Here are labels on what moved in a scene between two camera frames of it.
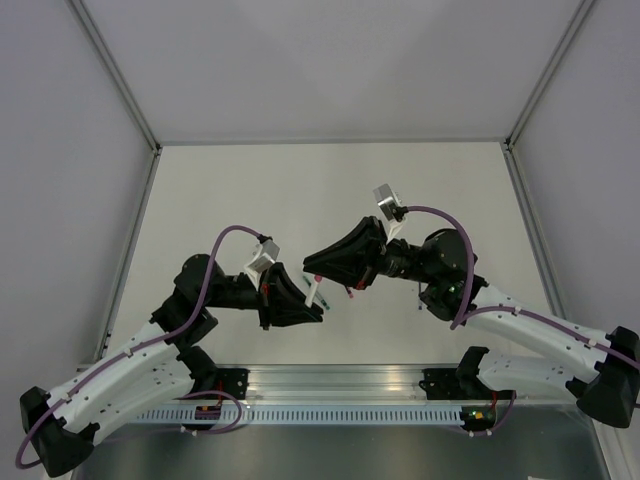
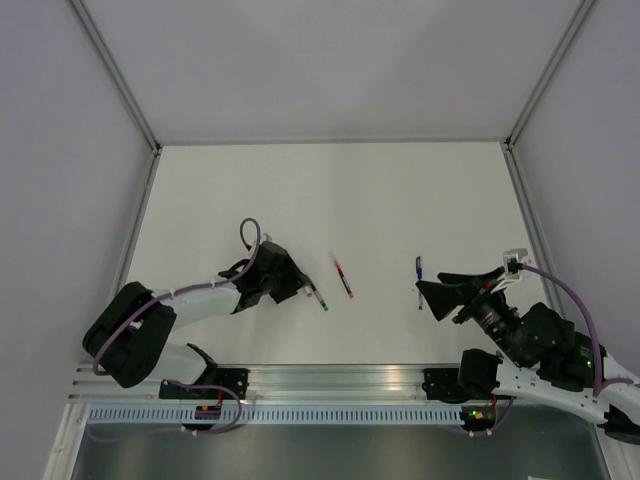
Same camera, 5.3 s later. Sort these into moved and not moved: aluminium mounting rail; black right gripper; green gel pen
Moved: black right gripper
Not moved: aluminium mounting rail; green gel pen
